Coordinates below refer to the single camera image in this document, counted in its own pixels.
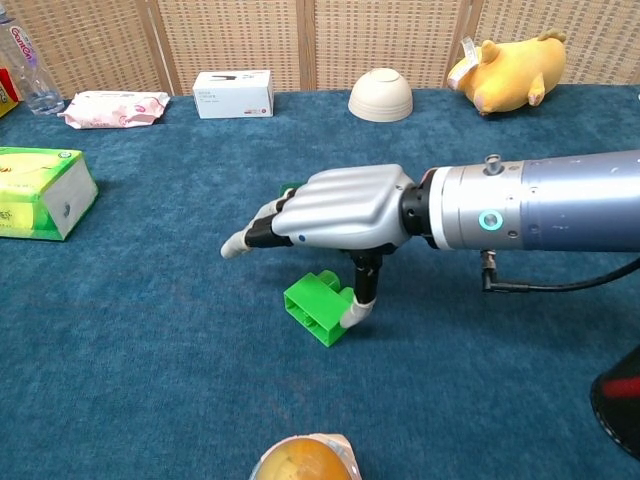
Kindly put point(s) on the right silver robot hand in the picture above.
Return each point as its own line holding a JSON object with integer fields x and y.
{"x": 345, "y": 205}

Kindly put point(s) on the green plastic building block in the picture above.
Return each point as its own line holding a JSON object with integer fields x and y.
{"x": 312, "y": 300}

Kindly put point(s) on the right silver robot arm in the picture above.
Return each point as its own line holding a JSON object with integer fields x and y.
{"x": 575, "y": 200}

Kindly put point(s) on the green and yellow sponge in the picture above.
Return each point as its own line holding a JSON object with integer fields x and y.
{"x": 287, "y": 190}

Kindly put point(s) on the orange bowl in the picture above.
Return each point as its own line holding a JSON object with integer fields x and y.
{"x": 302, "y": 462}

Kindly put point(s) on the beige upturned bowl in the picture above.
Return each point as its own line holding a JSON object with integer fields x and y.
{"x": 380, "y": 97}

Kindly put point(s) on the white stapler box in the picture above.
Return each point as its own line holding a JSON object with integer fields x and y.
{"x": 232, "y": 97}

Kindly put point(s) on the wicker folding screen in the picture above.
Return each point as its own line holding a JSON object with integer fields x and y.
{"x": 235, "y": 35}

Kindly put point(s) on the yellow plush pig toy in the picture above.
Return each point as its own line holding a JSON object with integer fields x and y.
{"x": 510, "y": 70}

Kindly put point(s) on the blue table cloth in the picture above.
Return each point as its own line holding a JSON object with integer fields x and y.
{"x": 200, "y": 375}

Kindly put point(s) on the pink wet wipes pack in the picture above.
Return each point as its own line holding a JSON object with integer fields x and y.
{"x": 112, "y": 110}

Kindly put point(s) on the green tissue box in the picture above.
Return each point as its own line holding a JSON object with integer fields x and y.
{"x": 30, "y": 190}

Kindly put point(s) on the clear plastic water bottle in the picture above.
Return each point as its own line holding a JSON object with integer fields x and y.
{"x": 37, "y": 85}

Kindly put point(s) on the black pen holder cup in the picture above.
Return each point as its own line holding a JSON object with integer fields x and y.
{"x": 620, "y": 400}

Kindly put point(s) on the yellow and red snack box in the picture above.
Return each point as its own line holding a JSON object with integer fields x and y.
{"x": 6, "y": 95}

